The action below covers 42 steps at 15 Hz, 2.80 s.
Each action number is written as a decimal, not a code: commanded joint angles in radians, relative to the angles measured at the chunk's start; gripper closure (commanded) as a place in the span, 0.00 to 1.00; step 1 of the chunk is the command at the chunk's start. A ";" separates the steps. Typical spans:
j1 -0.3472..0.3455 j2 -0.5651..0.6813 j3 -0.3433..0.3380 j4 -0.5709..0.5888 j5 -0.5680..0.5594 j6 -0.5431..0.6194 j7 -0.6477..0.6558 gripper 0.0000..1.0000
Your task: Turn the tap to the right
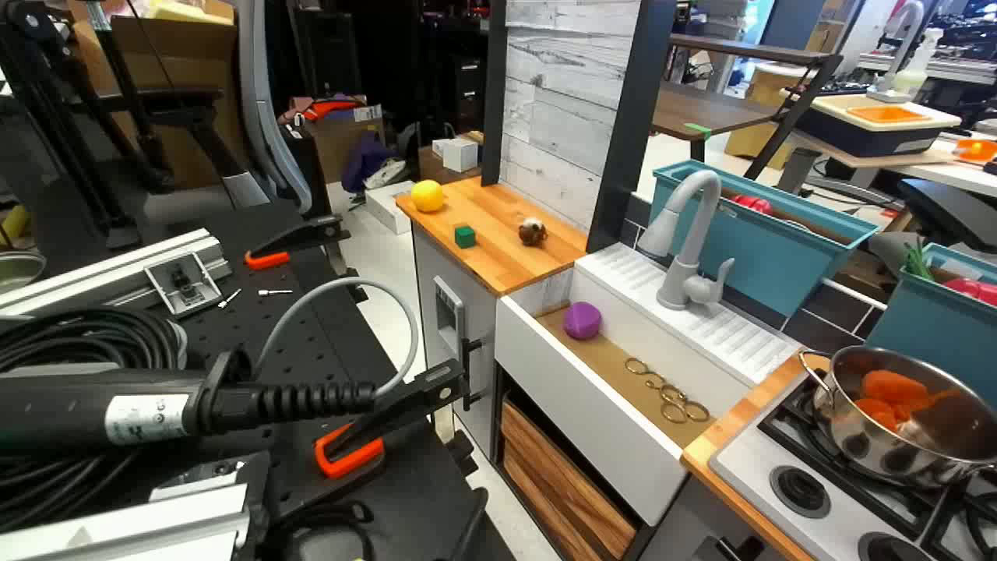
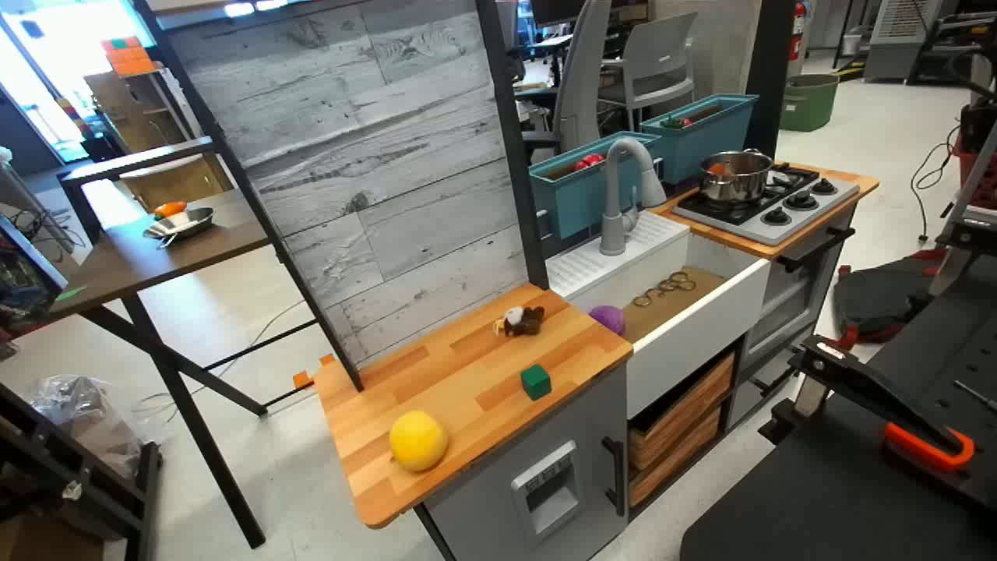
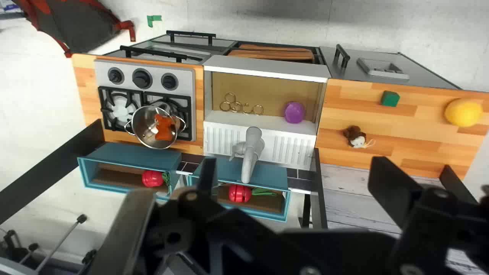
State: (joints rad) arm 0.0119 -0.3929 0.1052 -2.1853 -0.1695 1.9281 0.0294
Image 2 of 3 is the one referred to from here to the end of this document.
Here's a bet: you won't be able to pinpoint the grey curved toy tap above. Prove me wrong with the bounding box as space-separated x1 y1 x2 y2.
597 133 670 258

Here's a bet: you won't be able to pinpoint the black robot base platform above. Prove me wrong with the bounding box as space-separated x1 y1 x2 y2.
679 251 997 561

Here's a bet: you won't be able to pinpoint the brown plush toy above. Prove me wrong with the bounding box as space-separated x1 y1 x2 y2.
492 301 547 342

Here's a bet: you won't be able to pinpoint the teal bin with red items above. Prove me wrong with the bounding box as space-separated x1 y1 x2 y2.
526 131 668 249

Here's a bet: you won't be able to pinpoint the green cube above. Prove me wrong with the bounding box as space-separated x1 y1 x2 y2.
518 362 553 402

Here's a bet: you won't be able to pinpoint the purple toy ball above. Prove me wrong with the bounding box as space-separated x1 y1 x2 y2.
585 301 630 340

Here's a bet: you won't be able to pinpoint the wooden counter top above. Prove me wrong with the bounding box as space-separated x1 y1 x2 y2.
311 282 636 533

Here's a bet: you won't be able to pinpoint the yellow ball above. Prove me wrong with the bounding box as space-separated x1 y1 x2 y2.
387 409 456 476

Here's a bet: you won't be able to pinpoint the grey wood backdrop panel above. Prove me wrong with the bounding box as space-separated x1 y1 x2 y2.
166 0 533 373

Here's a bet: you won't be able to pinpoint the white toy sink basin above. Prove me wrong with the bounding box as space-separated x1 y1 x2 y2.
546 208 774 421

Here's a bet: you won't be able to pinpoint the grey toy kitchen cabinet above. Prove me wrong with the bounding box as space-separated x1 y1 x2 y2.
419 362 631 561

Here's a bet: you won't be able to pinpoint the wooden drawer crates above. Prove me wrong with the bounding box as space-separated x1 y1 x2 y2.
622 353 739 510

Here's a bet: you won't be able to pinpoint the teal plastic bin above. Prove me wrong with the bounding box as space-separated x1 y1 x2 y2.
640 89 759 189

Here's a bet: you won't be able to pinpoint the steel pot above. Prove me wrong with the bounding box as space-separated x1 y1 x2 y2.
694 147 779 205

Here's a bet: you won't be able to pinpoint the grey office chair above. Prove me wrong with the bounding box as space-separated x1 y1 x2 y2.
597 10 702 133

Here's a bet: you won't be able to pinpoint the grey toy oven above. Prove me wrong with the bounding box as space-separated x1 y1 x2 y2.
723 211 859 430

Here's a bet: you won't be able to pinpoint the grey toy stove top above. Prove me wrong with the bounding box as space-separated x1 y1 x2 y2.
674 162 864 249

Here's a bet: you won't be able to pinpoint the orange and white device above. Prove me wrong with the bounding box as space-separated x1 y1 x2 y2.
144 198 218 249

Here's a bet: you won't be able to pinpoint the green bucket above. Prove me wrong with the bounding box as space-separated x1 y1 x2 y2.
779 71 842 133

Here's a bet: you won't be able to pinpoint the dark brown table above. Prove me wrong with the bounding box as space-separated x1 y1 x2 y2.
0 133 320 551

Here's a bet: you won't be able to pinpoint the orange box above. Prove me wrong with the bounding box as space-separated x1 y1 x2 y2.
101 33 163 81

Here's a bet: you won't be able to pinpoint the clear plastic bag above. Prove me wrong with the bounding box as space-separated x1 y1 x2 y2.
28 371 144 476

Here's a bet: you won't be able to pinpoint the white floor cable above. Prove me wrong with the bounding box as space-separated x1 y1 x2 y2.
908 122 965 249

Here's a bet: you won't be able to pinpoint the orange clamp handle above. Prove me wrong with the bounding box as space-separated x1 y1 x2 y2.
883 419 979 479

